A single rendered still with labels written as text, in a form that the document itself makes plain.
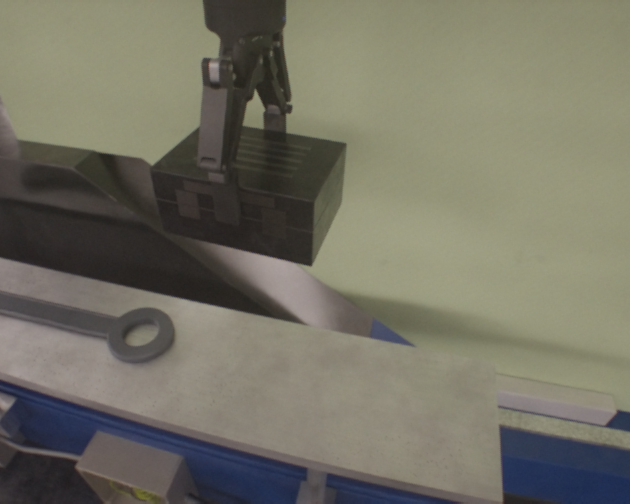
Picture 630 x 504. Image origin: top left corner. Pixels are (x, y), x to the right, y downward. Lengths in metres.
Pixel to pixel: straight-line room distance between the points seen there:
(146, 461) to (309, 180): 1.19
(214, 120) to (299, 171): 0.11
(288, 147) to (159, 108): 0.40
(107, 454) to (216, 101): 1.29
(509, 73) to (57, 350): 0.85
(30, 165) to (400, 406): 0.84
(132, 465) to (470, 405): 1.05
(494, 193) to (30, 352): 0.84
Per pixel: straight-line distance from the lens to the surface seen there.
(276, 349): 0.78
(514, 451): 1.13
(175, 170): 0.49
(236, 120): 0.43
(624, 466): 1.24
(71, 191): 1.01
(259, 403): 0.73
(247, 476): 1.45
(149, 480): 1.48
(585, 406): 1.20
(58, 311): 0.93
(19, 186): 1.11
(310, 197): 0.43
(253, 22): 0.42
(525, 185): 0.81
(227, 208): 0.46
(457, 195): 0.81
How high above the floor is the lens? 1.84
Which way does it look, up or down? 41 degrees down
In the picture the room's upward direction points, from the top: 3 degrees clockwise
